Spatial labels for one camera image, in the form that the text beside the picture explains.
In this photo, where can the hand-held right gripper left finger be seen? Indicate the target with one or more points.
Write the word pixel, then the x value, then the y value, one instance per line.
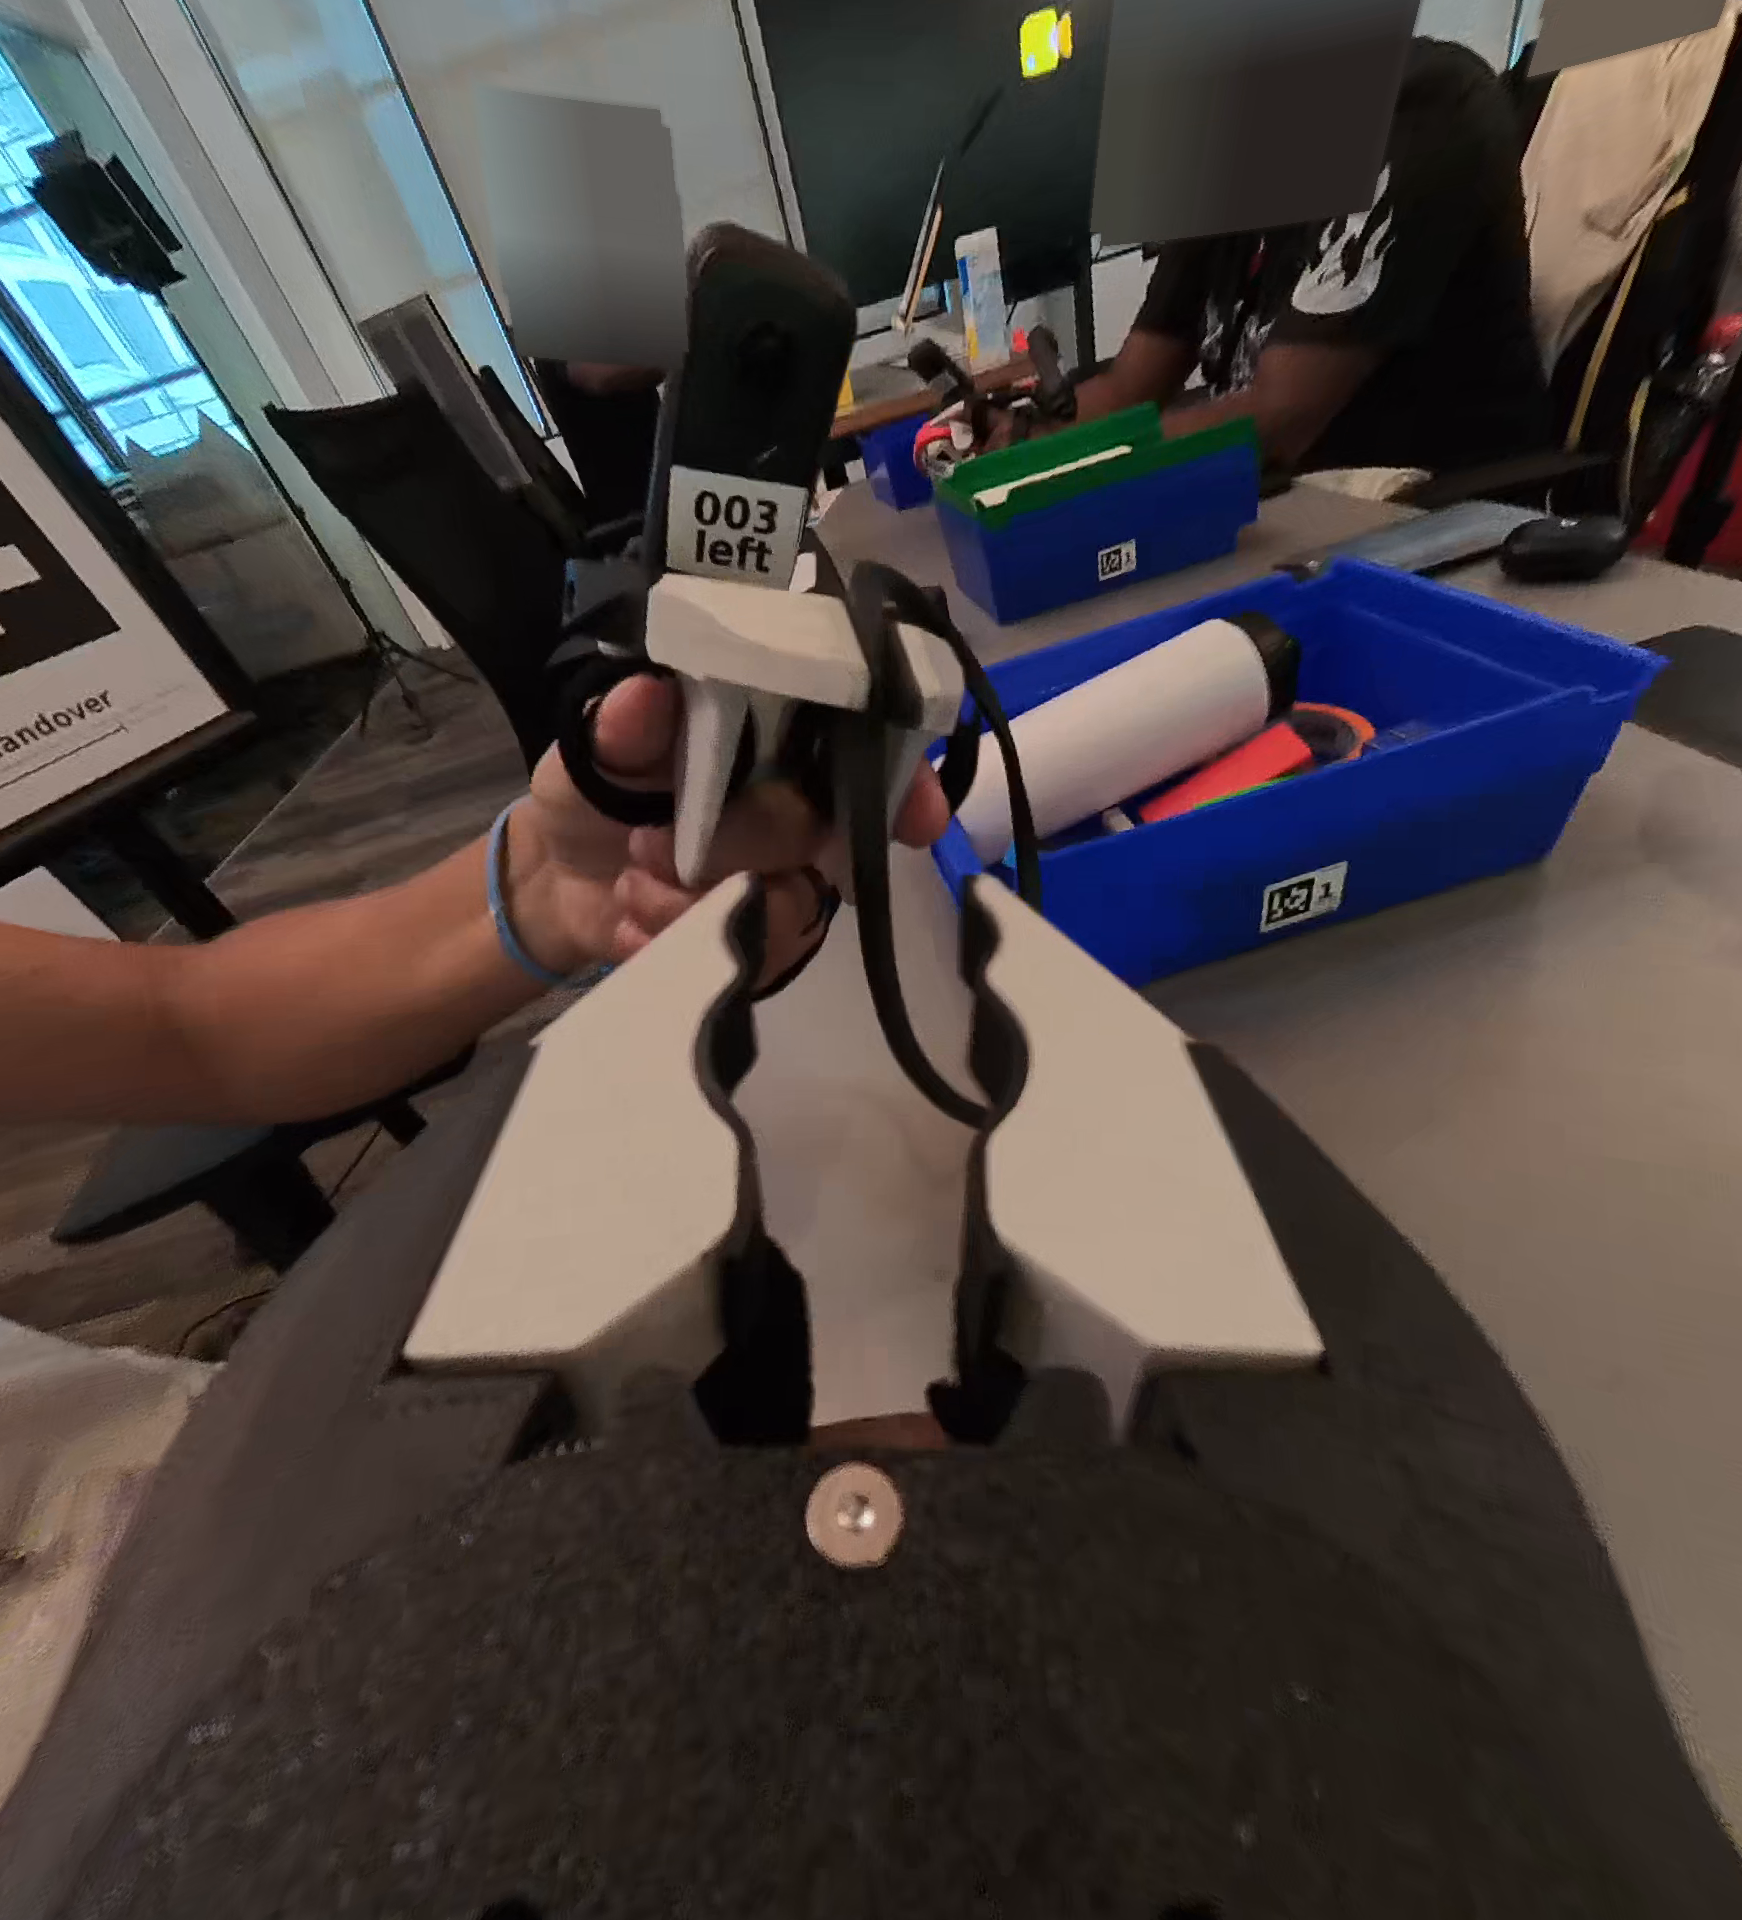
pixel 587 1184

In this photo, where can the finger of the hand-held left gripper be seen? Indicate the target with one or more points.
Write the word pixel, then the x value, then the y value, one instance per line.
pixel 929 691
pixel 751 639

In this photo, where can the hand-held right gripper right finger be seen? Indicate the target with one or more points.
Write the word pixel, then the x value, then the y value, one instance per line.
pixel 1140 1184

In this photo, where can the black cylinder tube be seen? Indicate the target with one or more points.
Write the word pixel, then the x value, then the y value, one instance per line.
pixel 865 899

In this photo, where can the blue plastic bin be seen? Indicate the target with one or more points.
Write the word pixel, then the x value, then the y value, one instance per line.
pixel 1411 841
pixel 1111 563

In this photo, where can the person's left forearm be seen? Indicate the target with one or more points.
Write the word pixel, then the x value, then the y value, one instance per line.
pixel 212 1007

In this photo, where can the person's left hand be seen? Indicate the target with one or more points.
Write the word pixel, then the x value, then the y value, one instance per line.
pixel 587 885

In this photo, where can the white bottle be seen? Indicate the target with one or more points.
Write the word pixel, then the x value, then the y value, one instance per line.
pixel 1111 736

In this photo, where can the white blue container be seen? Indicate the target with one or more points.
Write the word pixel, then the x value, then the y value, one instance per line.
pixel 980 299

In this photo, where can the black monitor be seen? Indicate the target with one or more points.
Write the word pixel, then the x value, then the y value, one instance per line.
pixel 903 136

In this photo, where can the blue wristband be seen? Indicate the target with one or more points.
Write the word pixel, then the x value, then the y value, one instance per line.
pixel 505 916

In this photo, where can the red flat block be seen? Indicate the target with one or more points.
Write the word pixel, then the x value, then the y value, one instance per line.
pixel 1232 774

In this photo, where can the black office chair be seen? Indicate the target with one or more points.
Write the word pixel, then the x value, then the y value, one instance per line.
pixel 423 497

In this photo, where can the orange tape roll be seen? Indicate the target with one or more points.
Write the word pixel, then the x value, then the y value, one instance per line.
pixel 1334 729

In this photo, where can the dark grey keyboard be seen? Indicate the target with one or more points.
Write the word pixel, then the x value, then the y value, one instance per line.
pixel 1441 539

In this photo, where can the black computer mouse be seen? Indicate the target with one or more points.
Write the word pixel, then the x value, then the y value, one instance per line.
pixel 1563 548

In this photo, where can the black-framed marker sign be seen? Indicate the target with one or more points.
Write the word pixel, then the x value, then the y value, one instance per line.
pixel 61 782

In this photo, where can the black tripod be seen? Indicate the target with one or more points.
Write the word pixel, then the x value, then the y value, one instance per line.
pixel 1734 299

